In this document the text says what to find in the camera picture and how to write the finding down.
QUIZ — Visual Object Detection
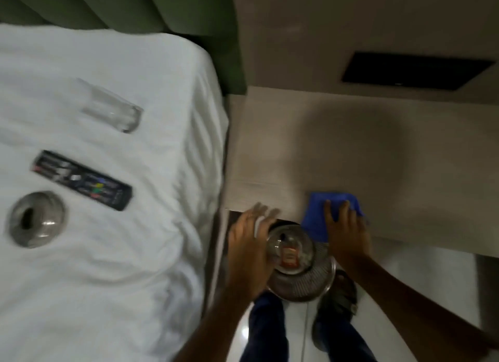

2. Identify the person's left hand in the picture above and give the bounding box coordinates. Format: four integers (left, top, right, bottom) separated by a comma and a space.
226, 203, 282, 297

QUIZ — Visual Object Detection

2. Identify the orange packet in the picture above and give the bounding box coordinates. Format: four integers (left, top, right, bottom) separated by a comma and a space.
281, 247, 299, 269

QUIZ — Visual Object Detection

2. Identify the clear drinking glass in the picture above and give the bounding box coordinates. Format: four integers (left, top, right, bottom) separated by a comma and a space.
76, 78, 144, 134

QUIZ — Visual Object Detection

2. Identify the person's right forearm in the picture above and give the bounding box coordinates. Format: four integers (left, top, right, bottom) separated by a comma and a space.
342, 254, 499, 362

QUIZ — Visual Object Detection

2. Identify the green padded headboard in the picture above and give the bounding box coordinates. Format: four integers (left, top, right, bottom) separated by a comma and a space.
0, 0, 247, 97

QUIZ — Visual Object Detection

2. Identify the black remote control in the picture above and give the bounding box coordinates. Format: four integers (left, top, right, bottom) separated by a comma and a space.
31, 150, 133, 212

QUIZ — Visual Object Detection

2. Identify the person's right trouser leg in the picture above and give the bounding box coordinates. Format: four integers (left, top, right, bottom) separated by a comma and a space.
312, 320, 378, 362

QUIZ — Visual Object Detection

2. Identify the dark sandal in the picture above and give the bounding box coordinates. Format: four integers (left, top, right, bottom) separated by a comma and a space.
312, 269, 359, 352

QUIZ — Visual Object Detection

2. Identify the white bed sheet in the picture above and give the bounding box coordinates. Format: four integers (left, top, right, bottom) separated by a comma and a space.
0, 23, 230, 362

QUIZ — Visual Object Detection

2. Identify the person's trouser leg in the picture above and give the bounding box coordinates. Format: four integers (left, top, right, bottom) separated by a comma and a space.
239, 291, 290, 362
312, 320, 378, 362

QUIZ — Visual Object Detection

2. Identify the person's left trouser leg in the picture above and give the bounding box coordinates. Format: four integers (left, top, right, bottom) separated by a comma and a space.
239, 291, 290, 362

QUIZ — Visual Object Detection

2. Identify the person's left forearm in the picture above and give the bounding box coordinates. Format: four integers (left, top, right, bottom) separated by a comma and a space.
174, 286, 270, 362

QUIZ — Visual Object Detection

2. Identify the black wall panel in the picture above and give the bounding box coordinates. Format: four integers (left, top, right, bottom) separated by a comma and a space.
341, 52, 496, 91

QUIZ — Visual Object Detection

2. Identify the round steel ashtray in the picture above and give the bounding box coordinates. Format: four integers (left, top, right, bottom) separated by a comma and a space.
6, 191, 68, 249

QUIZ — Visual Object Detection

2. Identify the person's right hand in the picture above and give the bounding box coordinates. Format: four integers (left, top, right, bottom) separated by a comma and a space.
323, 200, 372, 272

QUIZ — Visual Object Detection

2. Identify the blue cleaning cloth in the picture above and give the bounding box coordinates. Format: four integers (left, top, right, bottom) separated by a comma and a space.
301, 191, 366, 243

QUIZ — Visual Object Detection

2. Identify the beige bedside table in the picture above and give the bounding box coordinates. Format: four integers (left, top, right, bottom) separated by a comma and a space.
223, 86, 499, 259

